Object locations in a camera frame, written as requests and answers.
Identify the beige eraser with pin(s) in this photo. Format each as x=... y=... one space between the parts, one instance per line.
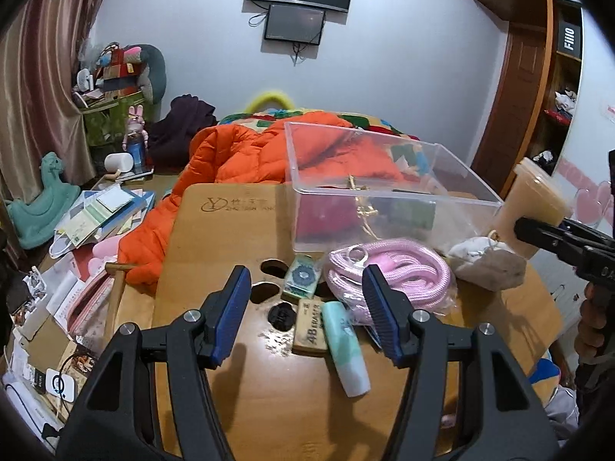
x=310 y=329

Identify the grey plush toy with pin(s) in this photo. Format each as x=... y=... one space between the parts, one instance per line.
x=156 y=72

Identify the black box on shelf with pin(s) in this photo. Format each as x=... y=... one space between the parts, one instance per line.
x=568 y=36

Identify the clear plastic storage box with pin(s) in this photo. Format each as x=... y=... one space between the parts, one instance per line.
x=312 y=163

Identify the dark purple cloth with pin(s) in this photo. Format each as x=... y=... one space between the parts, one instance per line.
x=180 y=125

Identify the wooden desk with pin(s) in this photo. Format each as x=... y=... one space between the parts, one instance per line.
x=298 y=394

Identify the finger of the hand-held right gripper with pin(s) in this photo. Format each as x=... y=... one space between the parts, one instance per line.
x=543 y=237
x=588 y=230

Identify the person's right forearm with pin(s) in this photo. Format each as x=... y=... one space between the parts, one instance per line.
x=596 y=394

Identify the green storage box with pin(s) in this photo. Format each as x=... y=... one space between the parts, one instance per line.
x=110 y=122

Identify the small black clip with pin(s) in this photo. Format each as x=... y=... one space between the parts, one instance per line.
x=281 y=317

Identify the pink rabbit bottle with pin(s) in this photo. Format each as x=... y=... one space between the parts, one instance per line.
x=136 y=139

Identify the gold gourd charm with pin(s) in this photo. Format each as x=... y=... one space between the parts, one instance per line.
x=360 y=201

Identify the white charger pad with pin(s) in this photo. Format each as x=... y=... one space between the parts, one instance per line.
x=61 y=384

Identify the orange puffer jacket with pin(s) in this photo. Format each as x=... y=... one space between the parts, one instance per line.
x=230 y=153

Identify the pink curtain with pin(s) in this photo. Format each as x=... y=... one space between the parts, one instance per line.
x=38 y=81

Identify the small wall sticker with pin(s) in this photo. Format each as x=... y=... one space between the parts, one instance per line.
x=609 y=113

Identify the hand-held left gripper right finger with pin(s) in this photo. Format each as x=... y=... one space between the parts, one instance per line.
x=379 y=307

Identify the person's right hand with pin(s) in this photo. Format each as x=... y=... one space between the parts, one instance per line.
x=590 y=326

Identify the mint green tube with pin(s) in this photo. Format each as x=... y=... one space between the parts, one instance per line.
x=343 y=345

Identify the beige cloth pouch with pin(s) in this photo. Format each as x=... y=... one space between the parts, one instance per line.
x=490 y=264

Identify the pink plush item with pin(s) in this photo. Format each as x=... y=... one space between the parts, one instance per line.
x=103 y=252

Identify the person's printed pajama pants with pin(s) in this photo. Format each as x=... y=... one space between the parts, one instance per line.
x=562 y=403

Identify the teal rocking horse toy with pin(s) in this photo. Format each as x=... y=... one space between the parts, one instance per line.
x=38 y=206

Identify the pink heart wall sticker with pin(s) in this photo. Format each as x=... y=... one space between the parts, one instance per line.
x=588 y=206

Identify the pink pencil case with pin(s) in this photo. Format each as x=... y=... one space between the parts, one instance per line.
x=89 y=305

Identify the patchwork fabric bag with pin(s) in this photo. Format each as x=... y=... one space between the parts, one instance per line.
x=117 y=69

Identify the small green patterned box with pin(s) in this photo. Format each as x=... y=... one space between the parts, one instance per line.
x=301 y=276

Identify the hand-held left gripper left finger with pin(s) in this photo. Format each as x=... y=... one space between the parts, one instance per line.
x=238 y=297

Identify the white cup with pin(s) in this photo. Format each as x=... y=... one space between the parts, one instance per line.
x=117 y=163

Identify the beige plastic cup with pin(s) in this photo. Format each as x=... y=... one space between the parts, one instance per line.
x=533 y=201

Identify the small white fan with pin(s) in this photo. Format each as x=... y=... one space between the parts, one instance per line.
x=84 y=80

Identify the wooden post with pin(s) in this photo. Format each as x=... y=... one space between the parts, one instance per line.
x=114 y=297

